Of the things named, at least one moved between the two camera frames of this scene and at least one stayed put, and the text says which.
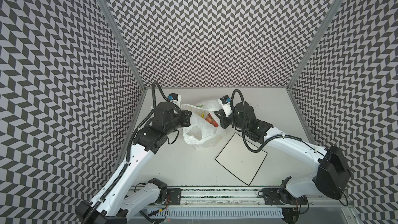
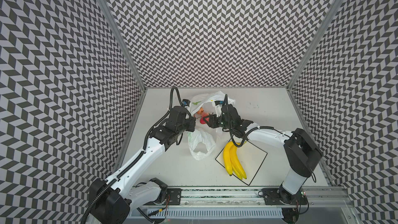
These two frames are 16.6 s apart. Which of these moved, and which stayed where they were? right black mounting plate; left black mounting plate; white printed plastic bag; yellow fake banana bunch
Moved: yellow fake banana bunch; white printed plastic bag
Stayed: left black mounting plate; right black mounting plate
